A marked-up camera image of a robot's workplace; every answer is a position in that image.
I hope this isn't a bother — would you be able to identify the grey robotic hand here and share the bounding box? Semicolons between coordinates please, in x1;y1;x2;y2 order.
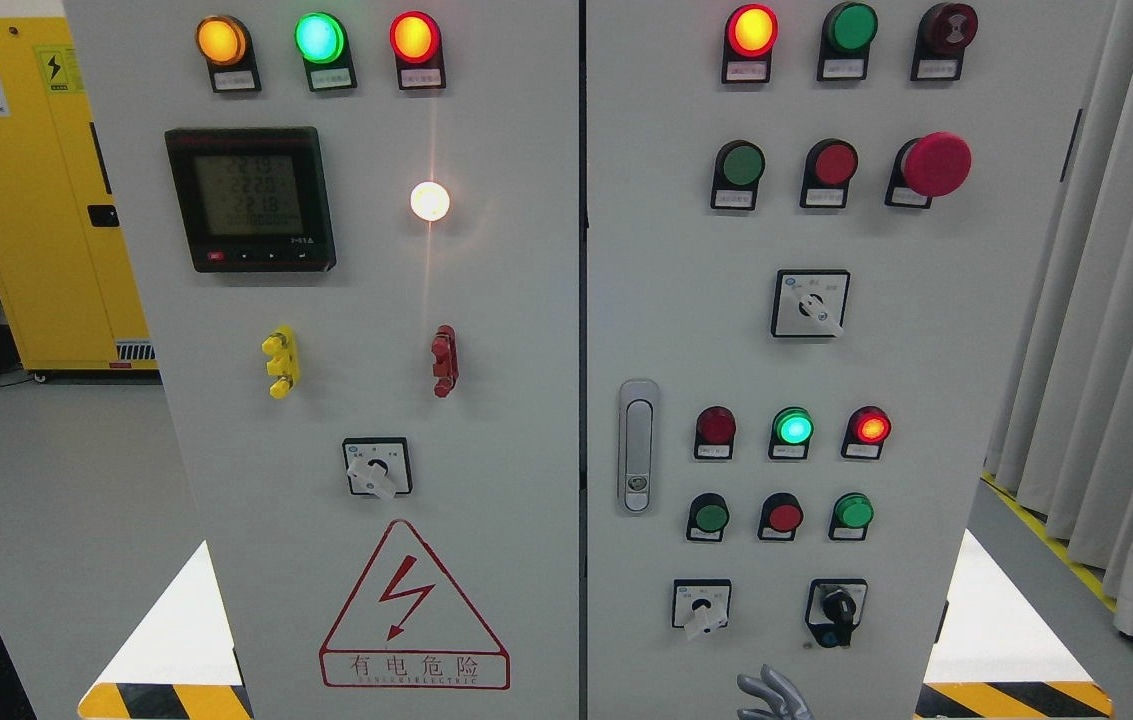
736;664;813;720

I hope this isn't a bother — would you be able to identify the red push button lower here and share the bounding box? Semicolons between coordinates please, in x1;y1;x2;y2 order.
755;492;804;542

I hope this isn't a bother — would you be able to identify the red push button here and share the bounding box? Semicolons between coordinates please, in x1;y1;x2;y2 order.
755;492;804;542
799;138;859;209

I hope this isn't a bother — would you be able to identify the raised green push button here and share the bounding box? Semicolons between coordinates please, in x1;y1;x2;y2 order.
828;492;874;542

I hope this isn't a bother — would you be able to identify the green push button lower left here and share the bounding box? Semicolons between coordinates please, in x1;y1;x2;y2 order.
685;492;730;543

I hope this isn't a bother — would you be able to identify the green push button upper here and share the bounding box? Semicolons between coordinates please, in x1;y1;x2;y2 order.
709;138;766;211

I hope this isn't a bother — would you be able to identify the red push button upper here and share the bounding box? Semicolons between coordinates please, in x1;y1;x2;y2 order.
799;138;859;209

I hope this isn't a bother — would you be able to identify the red mushroom emergency stop button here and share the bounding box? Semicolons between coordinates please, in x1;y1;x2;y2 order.
883;132;973;209

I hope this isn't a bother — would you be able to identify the lit green indicator light lower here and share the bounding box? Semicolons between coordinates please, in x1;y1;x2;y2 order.
767;406;813;461

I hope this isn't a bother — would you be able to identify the lit green indicator light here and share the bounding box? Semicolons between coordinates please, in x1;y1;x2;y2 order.
293;12;357;92
767;406;813;461

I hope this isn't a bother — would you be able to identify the lit red indicator light lower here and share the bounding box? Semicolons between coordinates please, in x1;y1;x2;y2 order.
840;406;892;461

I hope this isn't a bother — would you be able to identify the unlit dark red indicator light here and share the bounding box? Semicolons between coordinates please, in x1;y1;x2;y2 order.
693;406;738;461

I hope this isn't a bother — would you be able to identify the red electric hazard warning sticker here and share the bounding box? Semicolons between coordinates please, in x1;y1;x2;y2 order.
320;519;511;691

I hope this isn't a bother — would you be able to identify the grey pleated curtain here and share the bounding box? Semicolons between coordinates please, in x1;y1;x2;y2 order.
985;1;1133;639

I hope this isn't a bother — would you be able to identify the grey electrical control cabinet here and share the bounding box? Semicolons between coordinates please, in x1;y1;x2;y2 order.
66;1;1113;719

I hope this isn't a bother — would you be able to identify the red test terminal block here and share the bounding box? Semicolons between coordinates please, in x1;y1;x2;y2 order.
431;324;458;398

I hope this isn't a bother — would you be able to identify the glowing white indicator lamp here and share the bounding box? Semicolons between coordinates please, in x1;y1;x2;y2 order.
409;181;452;223

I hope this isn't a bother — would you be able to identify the yellow test terminal block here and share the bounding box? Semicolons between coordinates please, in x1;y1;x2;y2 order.
261;324;301;400

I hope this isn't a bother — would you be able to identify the red indicator light right door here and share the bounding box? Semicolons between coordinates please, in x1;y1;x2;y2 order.
721;3;780;85

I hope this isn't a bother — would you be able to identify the unlit green indicator light top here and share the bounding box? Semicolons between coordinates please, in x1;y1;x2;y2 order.
816;1;880;82

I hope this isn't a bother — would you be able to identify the dark red buzzer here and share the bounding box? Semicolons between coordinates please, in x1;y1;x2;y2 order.
910;3;979;82

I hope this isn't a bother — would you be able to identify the black digital power meter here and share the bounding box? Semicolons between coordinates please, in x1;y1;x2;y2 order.
165;126;337;273

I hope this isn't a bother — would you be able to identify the red-orange indicator light left door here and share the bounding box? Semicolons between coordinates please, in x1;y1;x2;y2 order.
389;10;448;91

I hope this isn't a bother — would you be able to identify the lit green indicator light top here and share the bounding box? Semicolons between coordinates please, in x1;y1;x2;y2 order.
293;12;357;92

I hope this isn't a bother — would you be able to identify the amber indicator light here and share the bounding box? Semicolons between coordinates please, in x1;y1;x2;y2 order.
195;15;263;94

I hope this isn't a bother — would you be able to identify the yellow safety storage cabinet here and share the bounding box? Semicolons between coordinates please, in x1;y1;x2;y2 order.
0;17;156;376

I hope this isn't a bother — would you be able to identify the black knob selector switch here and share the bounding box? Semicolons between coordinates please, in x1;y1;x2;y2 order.
806;578;868;647

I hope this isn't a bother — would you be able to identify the lower white rotary selector switch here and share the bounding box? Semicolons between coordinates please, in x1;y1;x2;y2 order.
670;578;732;641

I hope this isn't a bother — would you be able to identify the grey cabinet door handle lock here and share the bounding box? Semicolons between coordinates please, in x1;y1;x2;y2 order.
616;378;659;515

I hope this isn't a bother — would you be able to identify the upper right rotary selector switch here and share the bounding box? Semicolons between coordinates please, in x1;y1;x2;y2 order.
770;269;851;340

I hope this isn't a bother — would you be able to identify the left door rotary selector switch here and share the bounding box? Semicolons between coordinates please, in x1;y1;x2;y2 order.
342;437;414;498

